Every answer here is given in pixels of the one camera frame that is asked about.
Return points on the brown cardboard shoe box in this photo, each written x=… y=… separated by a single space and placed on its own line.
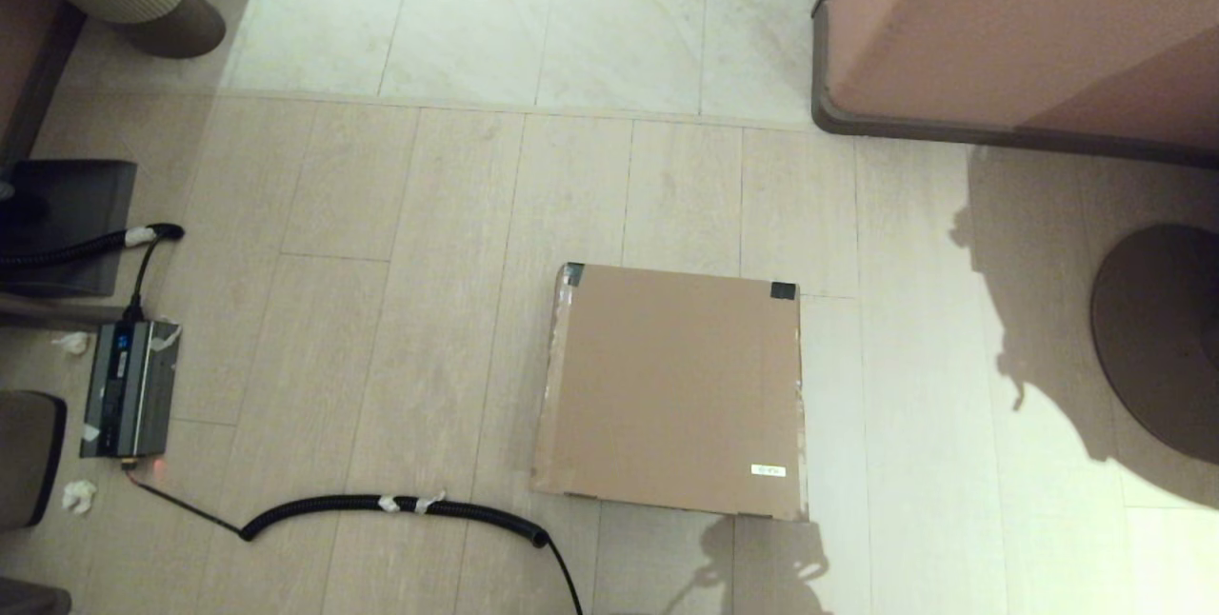
x=667 y=386

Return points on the brown round pedestal base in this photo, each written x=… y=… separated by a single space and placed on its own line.
x=1162 y=339

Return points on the brown round bin base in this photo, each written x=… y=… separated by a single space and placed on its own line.
x=181 y=29

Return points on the white crumpled tissue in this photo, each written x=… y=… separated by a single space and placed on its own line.
x=73 y=342
x=79 y=496

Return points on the dark rounded furniture foot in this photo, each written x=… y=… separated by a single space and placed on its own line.
x=33 y=601

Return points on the silver black power supply box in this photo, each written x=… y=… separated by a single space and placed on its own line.
x=129 y=386

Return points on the dark rounded stool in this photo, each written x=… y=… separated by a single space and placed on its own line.
x=24 y=453

